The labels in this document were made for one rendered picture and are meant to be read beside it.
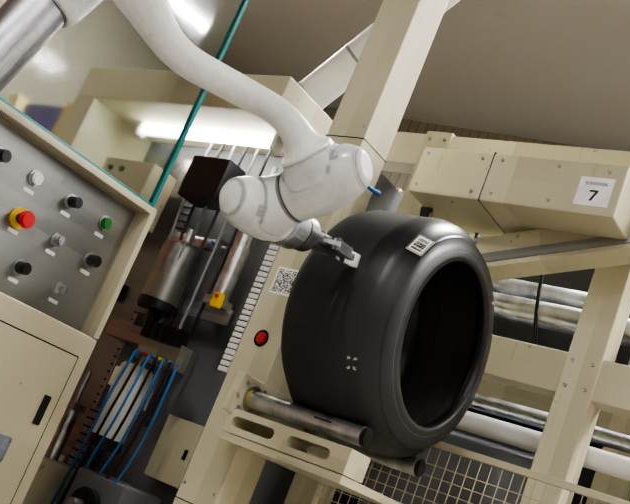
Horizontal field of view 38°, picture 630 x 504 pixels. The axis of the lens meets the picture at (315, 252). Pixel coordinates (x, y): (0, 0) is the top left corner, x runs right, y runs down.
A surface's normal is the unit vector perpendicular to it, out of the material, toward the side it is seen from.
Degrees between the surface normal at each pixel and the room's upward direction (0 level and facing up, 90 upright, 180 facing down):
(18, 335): 90
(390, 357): 95
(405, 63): 90
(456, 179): 90
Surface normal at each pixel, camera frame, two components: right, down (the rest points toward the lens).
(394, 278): 0.21, -0.32
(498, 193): -0.51, -0.41
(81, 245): 0.78, 0.15
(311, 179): -0.36, 0.27
